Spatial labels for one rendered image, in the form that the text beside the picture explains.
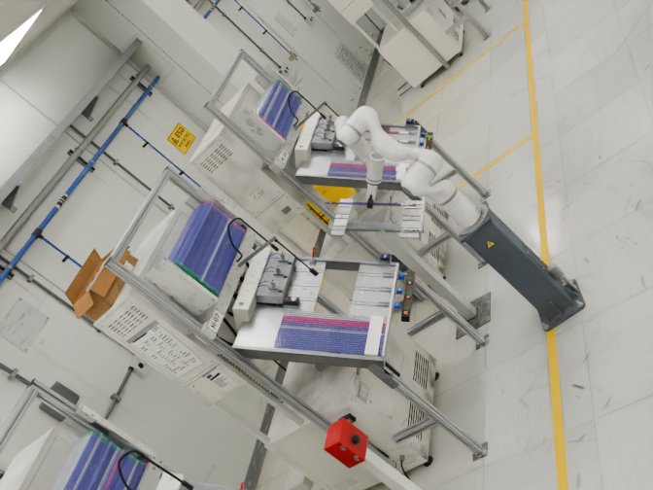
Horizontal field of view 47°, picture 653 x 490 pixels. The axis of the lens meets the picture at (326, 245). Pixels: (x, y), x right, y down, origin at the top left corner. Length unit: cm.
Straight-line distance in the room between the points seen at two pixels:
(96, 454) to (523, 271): 215
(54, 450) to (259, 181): 231
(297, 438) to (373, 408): 46
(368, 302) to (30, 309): 217
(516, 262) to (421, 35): 451
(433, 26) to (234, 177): 372
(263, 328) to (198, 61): 346
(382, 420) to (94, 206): 278
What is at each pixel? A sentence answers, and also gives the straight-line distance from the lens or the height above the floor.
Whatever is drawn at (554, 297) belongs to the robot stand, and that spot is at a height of 12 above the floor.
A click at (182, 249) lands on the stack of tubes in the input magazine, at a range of 361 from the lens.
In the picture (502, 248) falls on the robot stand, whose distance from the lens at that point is 375.
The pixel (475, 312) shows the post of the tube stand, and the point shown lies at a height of 2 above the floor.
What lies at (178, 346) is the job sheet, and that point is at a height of 137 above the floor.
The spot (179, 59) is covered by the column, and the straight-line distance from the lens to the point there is 672.
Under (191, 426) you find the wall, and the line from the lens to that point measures 520.
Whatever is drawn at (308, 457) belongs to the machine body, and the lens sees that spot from 411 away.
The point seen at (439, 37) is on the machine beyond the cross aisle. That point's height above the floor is 31.
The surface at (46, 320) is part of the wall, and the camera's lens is 494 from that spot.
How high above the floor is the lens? 235
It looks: 19 degrees down
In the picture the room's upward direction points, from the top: 49 degrees counter-clockwise
